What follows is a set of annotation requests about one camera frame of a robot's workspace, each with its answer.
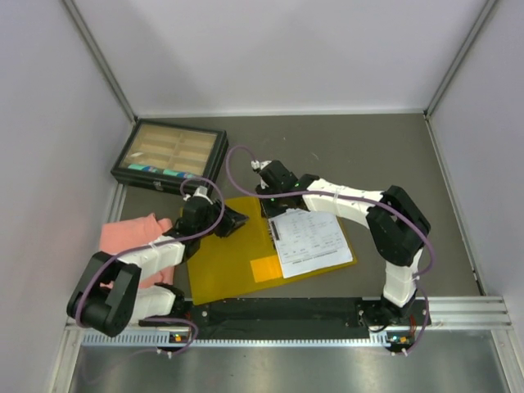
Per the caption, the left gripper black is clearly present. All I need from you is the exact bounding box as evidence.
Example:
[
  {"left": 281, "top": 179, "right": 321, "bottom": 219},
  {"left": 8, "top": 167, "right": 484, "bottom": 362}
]
[{"left": 196, "top": 197, "right": 249, "bottom": 238}]

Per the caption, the metal folder clip mechanism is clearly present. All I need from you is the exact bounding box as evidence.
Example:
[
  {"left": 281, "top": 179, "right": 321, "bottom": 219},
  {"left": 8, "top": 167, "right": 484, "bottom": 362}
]
[{"left": 268, "top": 219, "right": 280, "bottom": 248}]

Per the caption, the yellow plastic folder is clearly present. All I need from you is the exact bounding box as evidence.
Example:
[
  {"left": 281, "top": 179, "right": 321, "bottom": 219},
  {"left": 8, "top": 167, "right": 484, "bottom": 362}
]
[{"left": 187, "top": 196, "right": 357, "bottom": 305}]

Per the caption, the white paper sheet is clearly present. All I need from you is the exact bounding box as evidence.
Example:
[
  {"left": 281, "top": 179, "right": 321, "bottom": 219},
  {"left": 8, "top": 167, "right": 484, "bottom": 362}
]
[{"left": 272, "top": 209, "right": 354, "bottom": 278}]

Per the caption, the black compartment display box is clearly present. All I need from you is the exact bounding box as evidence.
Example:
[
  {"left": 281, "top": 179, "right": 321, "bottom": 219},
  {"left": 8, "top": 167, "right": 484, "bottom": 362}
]
[{"left": 111, "top": 119, "right": 228, "bottom": 195}]

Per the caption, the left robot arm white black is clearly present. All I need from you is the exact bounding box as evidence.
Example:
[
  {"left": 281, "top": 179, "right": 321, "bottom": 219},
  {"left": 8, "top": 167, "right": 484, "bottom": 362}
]
[{"left": 66, "top": 193, "right": 248, "bottom": 337}]

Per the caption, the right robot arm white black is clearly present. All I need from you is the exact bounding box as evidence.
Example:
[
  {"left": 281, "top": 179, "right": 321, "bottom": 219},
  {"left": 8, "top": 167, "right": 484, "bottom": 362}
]
[{"left": 251, "top": 160, "right": 436, "bottom": 328}]

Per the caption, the teal tube right in box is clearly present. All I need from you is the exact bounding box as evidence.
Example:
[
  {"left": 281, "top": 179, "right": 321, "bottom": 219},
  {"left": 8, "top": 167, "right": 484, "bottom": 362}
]
[{"left": 161, "top": 169, "right": 196, "bottom": 181}]

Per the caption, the teal tube in box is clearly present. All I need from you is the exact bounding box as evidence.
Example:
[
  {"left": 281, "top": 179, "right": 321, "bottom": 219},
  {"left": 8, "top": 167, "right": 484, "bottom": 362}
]
[
  {"left": 161, "top": 169, "right": 196, "bottom": 181},
  {"left": 128, "top": 164, "right": 159, "bottom": 173}
]

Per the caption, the teal tube left in box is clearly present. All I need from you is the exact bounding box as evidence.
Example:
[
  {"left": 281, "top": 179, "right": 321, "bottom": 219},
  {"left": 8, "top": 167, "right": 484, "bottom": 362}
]
[{"left": 128, "top": 164, "right": 159, "bottom": 173}]

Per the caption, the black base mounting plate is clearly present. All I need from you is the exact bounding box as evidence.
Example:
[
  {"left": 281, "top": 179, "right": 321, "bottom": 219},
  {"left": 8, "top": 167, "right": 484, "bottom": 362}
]
[{"left": 138, "top": 296, "right": 394, "bottom": 341}]

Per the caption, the pink folded cloth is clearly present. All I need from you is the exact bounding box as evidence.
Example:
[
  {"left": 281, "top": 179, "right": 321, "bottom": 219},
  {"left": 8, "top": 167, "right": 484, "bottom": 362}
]
[{"left": 100, "top": 212, "right": 175, "bottom": 290}]

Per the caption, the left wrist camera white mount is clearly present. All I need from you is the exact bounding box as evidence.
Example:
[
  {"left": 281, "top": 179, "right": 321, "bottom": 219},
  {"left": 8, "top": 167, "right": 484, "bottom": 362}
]
[{"left": 183, "top": 186, "right": 213, "bottom": 205}]

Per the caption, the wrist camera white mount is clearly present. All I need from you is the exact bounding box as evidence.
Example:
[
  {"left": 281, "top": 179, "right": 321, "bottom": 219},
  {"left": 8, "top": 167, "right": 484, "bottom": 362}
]
[
  {"left": 183, "top": 186, "right": 213, "bottom": 205},
  {"left": 251, "top": 160, "right": 271, "bottom": 174}
]

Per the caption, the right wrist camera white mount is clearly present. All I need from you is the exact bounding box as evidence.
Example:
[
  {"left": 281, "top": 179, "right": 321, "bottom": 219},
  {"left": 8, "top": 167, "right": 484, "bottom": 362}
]
[{"left": 251, "top": 160, "right": 271, "bottom": 174}]

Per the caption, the grey slotted cable duct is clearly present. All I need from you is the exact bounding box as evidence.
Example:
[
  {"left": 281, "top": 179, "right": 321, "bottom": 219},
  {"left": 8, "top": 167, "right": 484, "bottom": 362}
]
[{"left": 82, "top": 330, "right": 392, "bottom": 348}]

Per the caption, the aluminium front rail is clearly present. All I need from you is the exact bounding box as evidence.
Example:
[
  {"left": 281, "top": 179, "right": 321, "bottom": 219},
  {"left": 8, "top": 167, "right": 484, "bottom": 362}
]
[{"left": 421, "top": 295, "right": 513, "bottom": 328}]

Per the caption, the left aluminium frame post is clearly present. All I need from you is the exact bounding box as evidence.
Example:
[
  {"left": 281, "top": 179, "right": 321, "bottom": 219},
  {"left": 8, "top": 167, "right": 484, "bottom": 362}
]
[{"left": 61, "top": 0, "right": 137, "bottom": 123}]

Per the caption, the aluminium frame post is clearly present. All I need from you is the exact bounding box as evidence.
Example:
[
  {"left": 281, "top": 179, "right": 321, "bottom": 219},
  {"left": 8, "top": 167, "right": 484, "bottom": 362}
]
[
  {"left": 61, "top": 0, "right": 137, "bottom": 123},
  {"left": 423, "top": 0, "right": 503, "bottom": 120}
]

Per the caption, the right aluminium frame post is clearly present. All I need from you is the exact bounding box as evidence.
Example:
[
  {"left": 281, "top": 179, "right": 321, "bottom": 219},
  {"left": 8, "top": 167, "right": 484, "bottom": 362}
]
[{"left": 423, "top": 0, "right": 503, "bottom": 120}]

